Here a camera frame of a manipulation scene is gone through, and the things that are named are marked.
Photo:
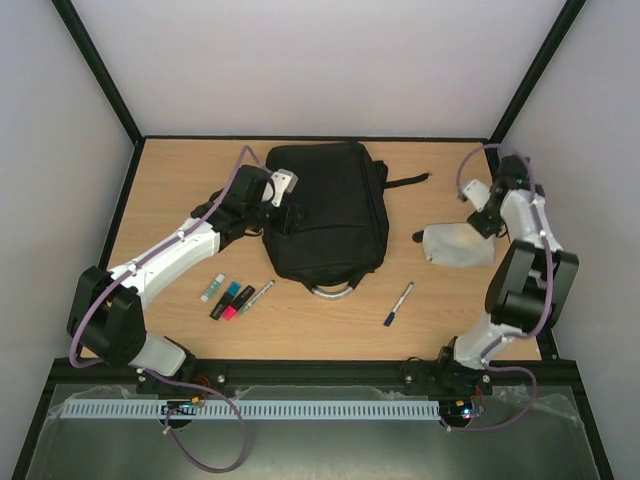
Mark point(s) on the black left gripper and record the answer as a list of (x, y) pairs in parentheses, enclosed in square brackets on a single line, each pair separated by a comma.
[(289, 222)]

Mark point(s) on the blue highlighter marker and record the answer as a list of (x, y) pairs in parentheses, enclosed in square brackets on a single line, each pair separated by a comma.
[(229, 295)]

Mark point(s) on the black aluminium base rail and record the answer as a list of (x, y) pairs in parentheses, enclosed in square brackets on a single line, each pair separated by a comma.
[(410, 377)]

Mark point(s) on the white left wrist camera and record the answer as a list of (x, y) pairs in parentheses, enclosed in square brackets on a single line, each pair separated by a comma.
[(284, 182)]

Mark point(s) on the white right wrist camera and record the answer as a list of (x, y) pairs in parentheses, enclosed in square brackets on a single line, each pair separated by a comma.
[(475, 192)]

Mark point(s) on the light blue slotted cable duct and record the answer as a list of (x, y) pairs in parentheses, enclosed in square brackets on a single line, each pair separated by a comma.
[(252, 410)]

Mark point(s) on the white green glue stick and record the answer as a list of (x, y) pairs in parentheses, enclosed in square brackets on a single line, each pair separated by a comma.
[(212, 288)]

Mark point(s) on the black student backpack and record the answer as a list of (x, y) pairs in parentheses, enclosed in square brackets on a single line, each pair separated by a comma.
[(345, 234)]

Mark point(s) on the grey white pen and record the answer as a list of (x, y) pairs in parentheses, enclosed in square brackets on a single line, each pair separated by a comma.
[(249, 304)]

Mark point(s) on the blue capped white pen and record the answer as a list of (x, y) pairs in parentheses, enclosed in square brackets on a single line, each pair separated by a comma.
[(393, 313)]

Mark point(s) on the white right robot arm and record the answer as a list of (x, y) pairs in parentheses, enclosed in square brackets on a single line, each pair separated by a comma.
[(531, 284)]

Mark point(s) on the black marker pen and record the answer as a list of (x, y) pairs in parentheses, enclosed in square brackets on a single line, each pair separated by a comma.
[(244, 294)]

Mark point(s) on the pink highlighter marker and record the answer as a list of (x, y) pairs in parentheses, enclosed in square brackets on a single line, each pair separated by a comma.
[(228, 313)]

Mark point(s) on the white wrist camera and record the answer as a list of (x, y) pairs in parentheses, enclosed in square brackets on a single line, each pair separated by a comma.
[(284, 182), (475, 192)]

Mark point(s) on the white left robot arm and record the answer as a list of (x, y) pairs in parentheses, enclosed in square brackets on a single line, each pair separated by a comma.
[(106, 322)]

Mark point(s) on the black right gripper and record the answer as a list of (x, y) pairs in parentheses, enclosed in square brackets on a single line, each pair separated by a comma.
[(482, 221)]

